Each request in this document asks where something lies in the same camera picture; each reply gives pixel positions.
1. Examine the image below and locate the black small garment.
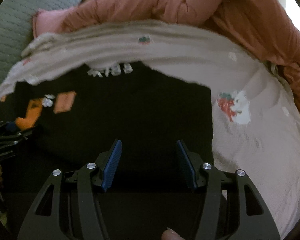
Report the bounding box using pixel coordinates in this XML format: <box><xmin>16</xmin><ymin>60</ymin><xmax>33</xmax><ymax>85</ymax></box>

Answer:
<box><xmin>0</xmin><ymin>61</ymin><xmax>213</xmax><ymax>239</ymax></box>

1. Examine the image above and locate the grey strawberry print blanket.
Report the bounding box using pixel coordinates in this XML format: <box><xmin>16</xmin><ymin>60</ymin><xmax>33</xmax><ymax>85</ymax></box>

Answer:
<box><xmin>0</xmin><ymin>20</ymin><xmax>300</xmax><ymax>237</ymax></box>

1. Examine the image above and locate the right hand thumb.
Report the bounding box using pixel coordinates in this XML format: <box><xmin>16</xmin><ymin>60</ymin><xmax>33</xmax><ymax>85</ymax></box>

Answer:
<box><xmin>161</xmin><ymin>228</ymin><xmax>185</xmax><ymax>240</ymax></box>

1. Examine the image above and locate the pink quilted comforter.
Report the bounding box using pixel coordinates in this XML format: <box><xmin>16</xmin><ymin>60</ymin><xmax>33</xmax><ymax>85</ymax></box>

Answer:
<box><xmin>32</xmin><ymin>0</ymin><xmax>300</xmax><ymax>111</ymax></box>

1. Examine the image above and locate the orange and black sock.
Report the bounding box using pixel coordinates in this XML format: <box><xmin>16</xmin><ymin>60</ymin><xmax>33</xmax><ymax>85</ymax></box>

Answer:
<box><xmin>0</xmin><ymin>90</ymin><xmax>78</xmax><ymax>131</ymax></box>

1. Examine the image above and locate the grey-green quilted headboard cushion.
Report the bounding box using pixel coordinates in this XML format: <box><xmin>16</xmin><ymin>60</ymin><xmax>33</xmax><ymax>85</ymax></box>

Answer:
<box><xmin>0</xmin><ymin>0</ymin><xmax>81</xmax><ymax>85</ymax></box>

